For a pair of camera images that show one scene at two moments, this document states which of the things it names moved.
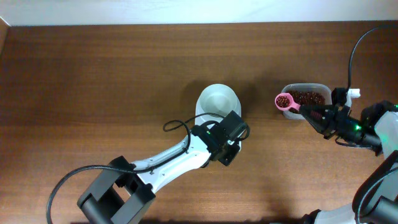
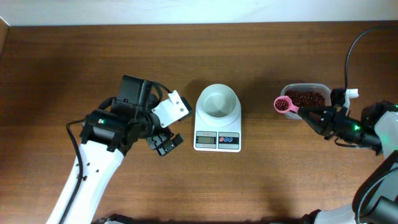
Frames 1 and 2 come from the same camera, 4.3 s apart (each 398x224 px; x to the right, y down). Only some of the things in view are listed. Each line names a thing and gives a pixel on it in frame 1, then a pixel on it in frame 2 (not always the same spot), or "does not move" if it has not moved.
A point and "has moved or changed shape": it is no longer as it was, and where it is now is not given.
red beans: x=304 y=98 does not move
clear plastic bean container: x=307 y=94 does not move
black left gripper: x=227 y=159 to x=164 y=135
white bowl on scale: x=216 y=98 does not move
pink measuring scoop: x=284 y=101 has moved or changed shape
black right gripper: x=331 y=119 does not move
